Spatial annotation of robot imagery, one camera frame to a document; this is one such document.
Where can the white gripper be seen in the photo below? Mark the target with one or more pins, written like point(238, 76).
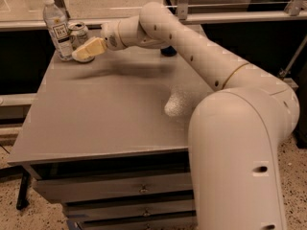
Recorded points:
point(110, 36)

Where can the green 7up can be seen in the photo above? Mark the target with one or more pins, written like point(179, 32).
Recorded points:
point(78, 33)

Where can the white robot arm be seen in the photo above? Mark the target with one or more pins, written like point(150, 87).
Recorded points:
point(233, 133)

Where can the clear plastic water bottle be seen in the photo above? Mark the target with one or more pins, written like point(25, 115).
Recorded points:
point(57, 25)

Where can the blue pepsi can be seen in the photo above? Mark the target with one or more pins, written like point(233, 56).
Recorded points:
point(168, 51)

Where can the grey drawer cabinet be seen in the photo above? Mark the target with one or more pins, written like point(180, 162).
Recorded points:
point(106, 118)

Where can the top grey drawer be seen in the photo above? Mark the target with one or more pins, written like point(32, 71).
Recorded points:
point(98, 187)

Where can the grey drawer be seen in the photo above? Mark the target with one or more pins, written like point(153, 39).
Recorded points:
point(98, 187)
point(126, 209)
point(141, 223)

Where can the black floor stand leg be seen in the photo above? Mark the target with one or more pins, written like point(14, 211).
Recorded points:
point(22, 201)

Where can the middle grey drawer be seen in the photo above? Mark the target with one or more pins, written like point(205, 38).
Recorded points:
point(126, 209)

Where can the bottom grey drawer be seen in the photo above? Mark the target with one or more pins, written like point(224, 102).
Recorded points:
point(141, 223)

